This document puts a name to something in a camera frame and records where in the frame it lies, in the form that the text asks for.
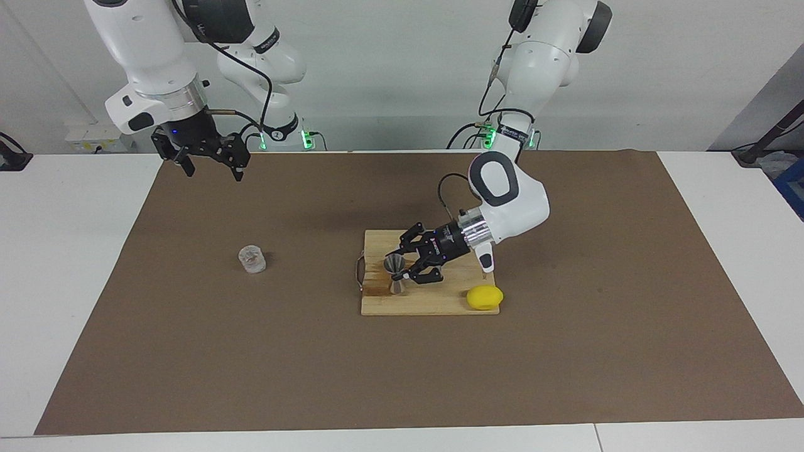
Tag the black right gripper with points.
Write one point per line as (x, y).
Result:
(191, 132)

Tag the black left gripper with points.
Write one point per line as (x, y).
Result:
(447, 245)

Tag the steel jigger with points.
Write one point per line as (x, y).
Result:
(397, 285)

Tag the clear glass cup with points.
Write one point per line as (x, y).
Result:
(252, 260)

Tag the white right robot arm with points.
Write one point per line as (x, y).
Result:
(151, 50)

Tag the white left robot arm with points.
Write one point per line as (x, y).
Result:
(534, 69)

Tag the wooden cutting board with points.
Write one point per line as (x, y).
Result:
(433, 301)

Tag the yellow lemon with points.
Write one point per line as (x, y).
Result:
(483, 297)

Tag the white power strip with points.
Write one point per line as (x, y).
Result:
(94, 135)

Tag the black clamp base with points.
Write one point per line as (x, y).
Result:
(12, 160)

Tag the brown table mat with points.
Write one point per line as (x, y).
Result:
(251, 364)

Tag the black stand leg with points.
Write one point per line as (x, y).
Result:
(747, 154)

